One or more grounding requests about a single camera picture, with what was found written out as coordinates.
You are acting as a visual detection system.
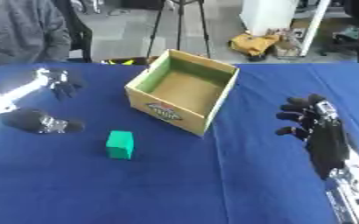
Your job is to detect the tan cardboard box green inside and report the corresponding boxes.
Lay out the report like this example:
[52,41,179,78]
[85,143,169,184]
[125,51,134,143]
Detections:
[123,48,241,137]

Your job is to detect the person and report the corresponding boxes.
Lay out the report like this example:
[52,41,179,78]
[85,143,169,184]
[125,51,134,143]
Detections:
[0,0,74,68]

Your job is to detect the green block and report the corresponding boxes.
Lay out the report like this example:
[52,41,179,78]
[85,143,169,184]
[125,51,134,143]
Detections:
[104,129,137,161]

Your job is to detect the black and yellow bag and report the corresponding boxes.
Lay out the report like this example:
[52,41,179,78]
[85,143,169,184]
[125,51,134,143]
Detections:
[100,55,160,67]

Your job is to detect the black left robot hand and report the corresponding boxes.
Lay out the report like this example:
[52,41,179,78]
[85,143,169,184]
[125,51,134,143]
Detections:
[0,67,88,135]

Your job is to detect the black tripod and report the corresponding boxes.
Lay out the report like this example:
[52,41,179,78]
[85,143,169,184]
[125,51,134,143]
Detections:
[144,0,214,60]

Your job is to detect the white cabinet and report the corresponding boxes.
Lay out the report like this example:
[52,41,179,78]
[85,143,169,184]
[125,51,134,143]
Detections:
[237,0,302,38]

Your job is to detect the white slanted post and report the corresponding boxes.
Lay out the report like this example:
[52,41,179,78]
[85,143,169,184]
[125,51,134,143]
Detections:
[297,0,333,58]

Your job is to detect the brown patterned bag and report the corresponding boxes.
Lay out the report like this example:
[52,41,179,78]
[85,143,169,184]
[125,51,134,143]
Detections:
[266,27,308,59]

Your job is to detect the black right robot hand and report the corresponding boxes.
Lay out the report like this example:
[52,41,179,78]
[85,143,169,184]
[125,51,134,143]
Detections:
[274,93,353,181]

